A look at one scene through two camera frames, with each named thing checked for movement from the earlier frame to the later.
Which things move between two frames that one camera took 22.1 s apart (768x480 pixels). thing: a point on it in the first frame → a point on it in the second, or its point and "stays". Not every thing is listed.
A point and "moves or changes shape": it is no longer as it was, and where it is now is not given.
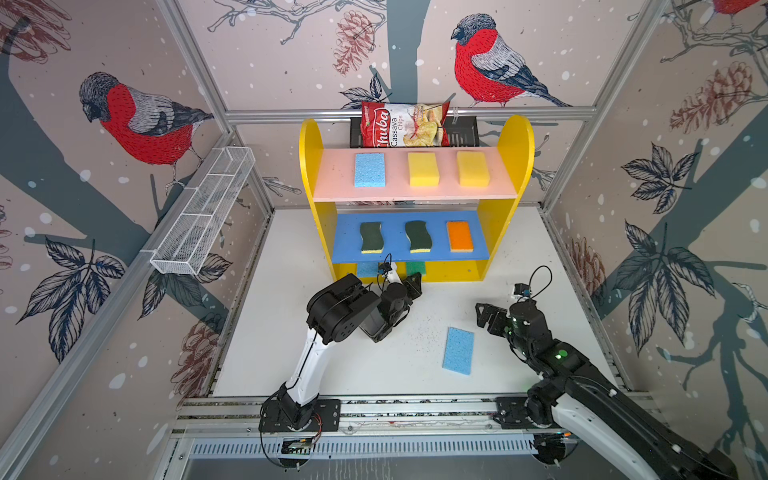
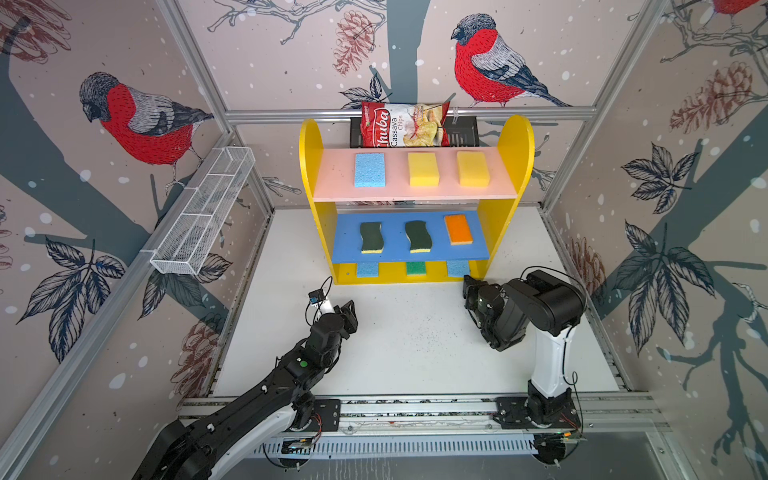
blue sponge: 369,170 stays
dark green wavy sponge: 372,238 stays
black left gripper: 412,290 → 350,319
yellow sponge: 423,169 stays
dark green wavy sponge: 418,236 stays
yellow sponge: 472,169 stays
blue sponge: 368,269 stays
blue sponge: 459,350 → 458,268
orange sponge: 460,237 moves or changes shape
